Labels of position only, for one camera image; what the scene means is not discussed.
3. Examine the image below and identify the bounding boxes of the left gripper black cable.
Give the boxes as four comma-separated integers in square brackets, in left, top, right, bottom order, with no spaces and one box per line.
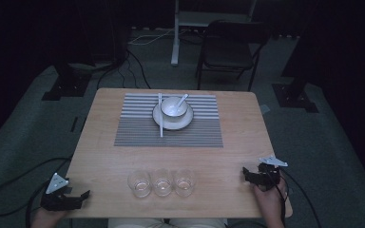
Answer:
[0,157,73,228]

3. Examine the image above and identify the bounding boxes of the person's left hand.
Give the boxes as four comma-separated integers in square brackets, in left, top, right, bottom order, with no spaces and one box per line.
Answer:
[29,210,66,228]

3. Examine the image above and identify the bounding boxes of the white metal desk frame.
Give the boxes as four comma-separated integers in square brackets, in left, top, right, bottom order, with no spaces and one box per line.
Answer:
[170,0,258,67]

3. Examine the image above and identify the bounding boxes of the white chopstick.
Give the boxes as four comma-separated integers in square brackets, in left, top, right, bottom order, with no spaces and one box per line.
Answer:
[157,92,163,138]
[159,92,164,138]

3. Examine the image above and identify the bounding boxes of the person's right hand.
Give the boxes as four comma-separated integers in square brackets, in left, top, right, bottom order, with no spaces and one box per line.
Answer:
[254,181,288,215]

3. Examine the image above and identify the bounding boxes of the white plate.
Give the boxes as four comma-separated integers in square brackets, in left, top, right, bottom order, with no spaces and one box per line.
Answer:
[152,101,195,131]

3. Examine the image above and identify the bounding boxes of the black folding chair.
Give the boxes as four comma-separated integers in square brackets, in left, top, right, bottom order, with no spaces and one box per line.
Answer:
[195,19,272,92]

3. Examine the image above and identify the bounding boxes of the clear drinking glass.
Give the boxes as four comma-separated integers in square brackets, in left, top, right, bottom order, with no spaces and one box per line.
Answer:
[150,168,175,198]
[126,170,153,199]
[173,168,197,198]

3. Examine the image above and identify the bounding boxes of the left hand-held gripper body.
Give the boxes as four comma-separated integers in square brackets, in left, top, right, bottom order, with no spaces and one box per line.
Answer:
[40,172,84,212]

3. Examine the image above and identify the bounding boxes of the black stand with base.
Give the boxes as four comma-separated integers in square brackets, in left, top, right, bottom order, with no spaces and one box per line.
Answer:
[41,61,93,102]
[271,0,319,114]

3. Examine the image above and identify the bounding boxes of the black floor cables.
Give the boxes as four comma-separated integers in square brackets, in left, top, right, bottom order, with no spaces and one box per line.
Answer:
[96,48,152,90]

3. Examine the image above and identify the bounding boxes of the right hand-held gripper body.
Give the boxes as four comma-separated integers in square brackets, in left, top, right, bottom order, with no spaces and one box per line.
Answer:
[257,155,289,191]

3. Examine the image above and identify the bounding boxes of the white floor cable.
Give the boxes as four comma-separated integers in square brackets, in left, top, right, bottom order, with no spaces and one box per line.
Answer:
[127,28,176,46]

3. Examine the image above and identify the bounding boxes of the grey striped placemat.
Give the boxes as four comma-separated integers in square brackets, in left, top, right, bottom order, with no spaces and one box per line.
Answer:
[113,92,224,148]

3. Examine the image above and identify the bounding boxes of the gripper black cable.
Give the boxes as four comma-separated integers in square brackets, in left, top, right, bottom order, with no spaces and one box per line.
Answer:
[0,157,73,228]
[277,169,323,228]

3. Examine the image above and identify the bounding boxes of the white spoon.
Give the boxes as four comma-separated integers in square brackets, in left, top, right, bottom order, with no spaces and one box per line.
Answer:
[173,93,190,112]

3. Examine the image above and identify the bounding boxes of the white bowl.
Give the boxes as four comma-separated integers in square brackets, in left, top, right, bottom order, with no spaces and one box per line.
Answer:
[161,96,189,120]

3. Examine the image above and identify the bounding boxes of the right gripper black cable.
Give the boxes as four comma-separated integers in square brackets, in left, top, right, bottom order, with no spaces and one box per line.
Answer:
[277,169,323,228]

